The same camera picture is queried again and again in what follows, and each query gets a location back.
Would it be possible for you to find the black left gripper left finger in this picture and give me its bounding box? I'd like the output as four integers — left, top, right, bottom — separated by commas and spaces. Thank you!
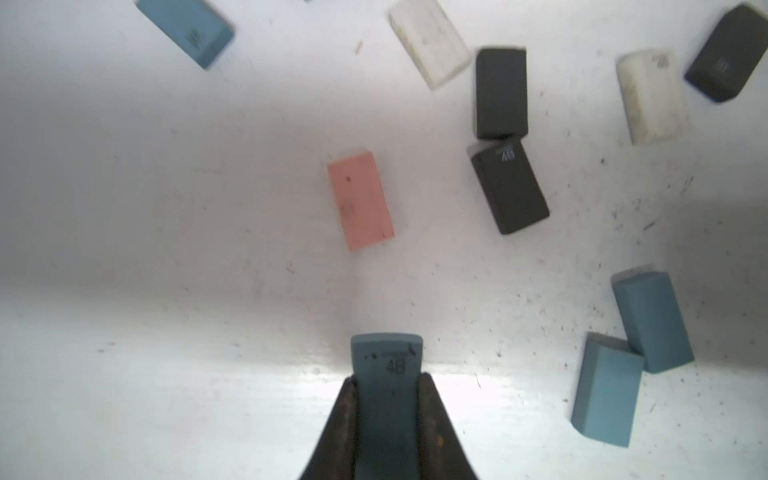
300, 376, 359, 480

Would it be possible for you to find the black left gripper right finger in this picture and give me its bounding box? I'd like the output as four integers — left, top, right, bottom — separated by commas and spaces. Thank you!
417, 372, 477, 480

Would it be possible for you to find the blue eraser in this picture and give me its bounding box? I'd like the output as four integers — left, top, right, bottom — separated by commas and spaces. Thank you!
351, 333, 423, 479
135, 0, 235, 69
571, 332, 645, 448
612, 271, 694, 374

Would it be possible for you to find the pink eraser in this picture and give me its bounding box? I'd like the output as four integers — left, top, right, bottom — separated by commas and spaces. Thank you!
327, 151, 395, 251

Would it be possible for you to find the white eraser 4B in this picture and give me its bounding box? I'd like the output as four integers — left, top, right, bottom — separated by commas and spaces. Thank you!
616, 48, 690, 145

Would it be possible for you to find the black eraser 4B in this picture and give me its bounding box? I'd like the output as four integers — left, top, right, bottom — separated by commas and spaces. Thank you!
684, 2, 767, 103

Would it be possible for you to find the dark grey eraser lower centre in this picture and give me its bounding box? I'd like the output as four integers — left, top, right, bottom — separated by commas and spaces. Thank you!
471, 137, 550, 235

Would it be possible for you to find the dark grey eraser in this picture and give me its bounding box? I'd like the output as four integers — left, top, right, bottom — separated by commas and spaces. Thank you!
471, 137, 550, 235
475, 47, 529, 140

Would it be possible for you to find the dark grey eraser upper centre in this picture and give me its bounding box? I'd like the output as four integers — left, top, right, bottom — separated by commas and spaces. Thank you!
475, 47, 529, 140

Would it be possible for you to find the white eraser left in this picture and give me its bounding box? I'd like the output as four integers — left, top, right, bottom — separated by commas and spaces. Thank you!
387, 0, 472, 91

